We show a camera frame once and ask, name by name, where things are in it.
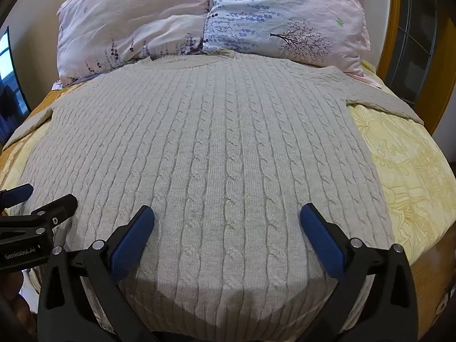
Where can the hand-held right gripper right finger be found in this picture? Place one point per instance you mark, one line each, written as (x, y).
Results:
(322, 242)

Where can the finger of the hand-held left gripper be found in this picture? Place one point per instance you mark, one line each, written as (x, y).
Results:
(17, 195)
(42, 217)

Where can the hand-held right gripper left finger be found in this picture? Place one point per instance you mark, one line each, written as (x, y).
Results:
(130, 242)

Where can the orange under sheet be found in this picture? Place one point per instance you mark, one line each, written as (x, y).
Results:
(44, 103)

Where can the dark screen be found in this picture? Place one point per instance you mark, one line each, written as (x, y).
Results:
(10, 89)

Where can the yellow patterned bed sheet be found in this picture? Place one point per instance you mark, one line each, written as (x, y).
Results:
(409, 171)

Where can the pink pillow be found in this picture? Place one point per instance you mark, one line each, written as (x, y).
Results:
(142, 17)

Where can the floral tree print pillow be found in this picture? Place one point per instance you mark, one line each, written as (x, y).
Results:
(285, 10)

